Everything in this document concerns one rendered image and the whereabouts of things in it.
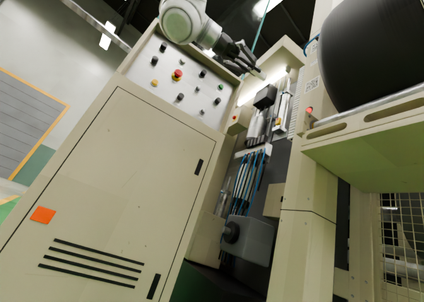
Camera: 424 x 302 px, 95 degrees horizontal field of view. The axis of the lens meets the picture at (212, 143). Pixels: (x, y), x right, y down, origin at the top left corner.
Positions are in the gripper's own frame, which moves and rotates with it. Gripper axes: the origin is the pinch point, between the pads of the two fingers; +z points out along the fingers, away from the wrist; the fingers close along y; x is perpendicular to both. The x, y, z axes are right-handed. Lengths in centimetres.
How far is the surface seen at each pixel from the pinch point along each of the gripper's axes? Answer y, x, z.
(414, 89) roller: -36.2, 16.4, 21.4
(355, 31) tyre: -29.6, -1.8, 9.8
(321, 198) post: -6, 38, 33
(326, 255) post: -6, 55, 38
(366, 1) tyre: -33.4, -8.8, 7.9
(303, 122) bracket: -8.6, 16.8, 17.8
